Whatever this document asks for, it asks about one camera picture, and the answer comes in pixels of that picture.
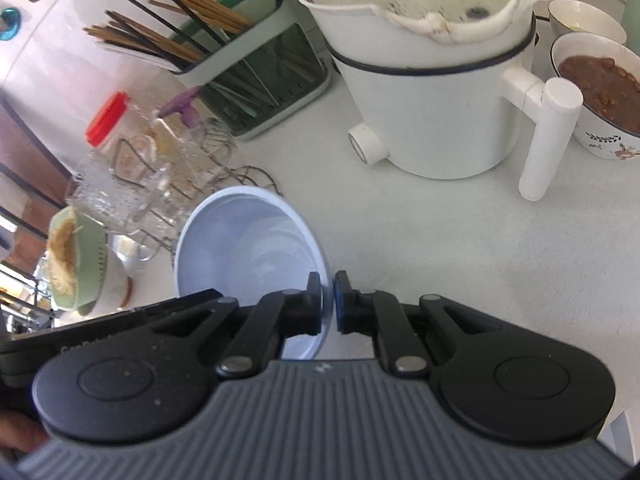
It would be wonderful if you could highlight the person's left hand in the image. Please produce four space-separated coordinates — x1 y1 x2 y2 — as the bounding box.
0 411 49 453

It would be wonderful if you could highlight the white bowl orange base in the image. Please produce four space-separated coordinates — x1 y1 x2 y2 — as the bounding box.
91 248 132 315

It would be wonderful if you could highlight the green colander with noodles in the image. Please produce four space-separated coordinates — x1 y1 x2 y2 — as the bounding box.
46 206 106 312

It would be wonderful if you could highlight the textured glass jar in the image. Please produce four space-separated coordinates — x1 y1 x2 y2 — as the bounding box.
66 141 157 236

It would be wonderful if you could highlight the red lid plastic jar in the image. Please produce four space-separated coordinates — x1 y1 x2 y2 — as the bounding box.
79 91 160 195

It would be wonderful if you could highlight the white electric cooker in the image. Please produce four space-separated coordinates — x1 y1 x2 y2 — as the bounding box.
298 0 583 202

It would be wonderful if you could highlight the green chopstick holder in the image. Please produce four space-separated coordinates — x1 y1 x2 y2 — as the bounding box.
174 0 331 140

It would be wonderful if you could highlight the bowl with brown food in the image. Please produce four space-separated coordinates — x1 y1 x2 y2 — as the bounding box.
550 32 639 162

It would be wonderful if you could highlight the white empty bowl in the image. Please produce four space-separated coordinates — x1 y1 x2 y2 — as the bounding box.
548 0 627 44

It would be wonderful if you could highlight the wire glass rack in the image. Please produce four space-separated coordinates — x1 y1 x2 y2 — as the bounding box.
110 119 281 252

